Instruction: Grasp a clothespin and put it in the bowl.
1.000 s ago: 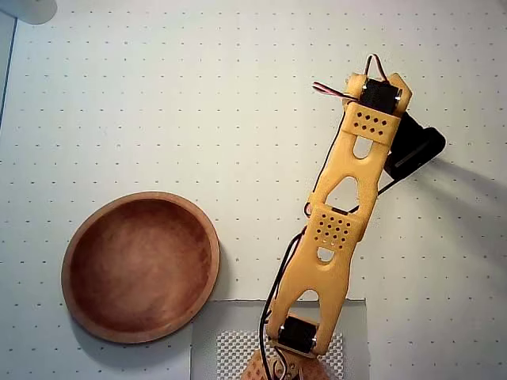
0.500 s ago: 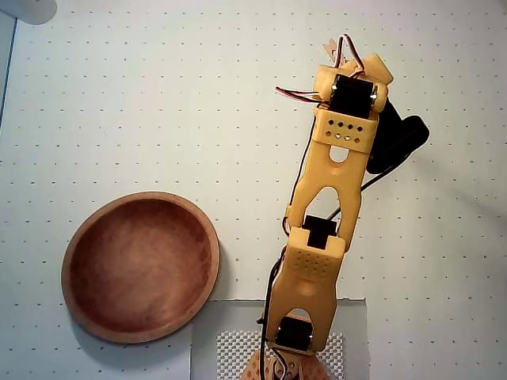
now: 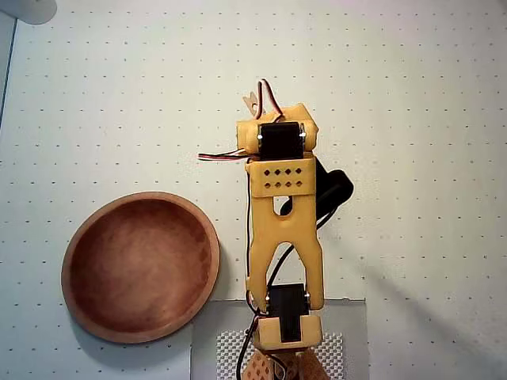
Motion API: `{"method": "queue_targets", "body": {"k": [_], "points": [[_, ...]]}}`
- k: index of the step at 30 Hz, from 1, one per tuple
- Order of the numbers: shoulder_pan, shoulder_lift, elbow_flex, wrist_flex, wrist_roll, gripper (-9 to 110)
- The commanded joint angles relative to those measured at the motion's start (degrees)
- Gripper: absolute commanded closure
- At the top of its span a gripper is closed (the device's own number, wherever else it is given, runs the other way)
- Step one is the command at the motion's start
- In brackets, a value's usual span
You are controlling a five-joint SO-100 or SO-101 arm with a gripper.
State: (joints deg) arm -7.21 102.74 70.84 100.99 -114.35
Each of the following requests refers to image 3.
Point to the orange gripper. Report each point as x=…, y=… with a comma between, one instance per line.
x=251, y=104

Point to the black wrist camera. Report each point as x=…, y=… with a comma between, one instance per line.
x=336, y=186

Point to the white mesh anti-slip mat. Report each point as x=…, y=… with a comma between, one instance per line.
x=229, y=352

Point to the wooden clothespin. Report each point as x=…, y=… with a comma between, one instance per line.
x=250, y=103

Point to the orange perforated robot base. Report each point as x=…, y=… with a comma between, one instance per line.
x=313, y=366

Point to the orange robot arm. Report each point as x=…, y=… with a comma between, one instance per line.
x=285, y=229

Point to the grey base plate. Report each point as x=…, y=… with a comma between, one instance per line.
x=206, y=316

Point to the round wooden bowl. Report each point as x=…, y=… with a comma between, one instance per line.
x=138, y=269

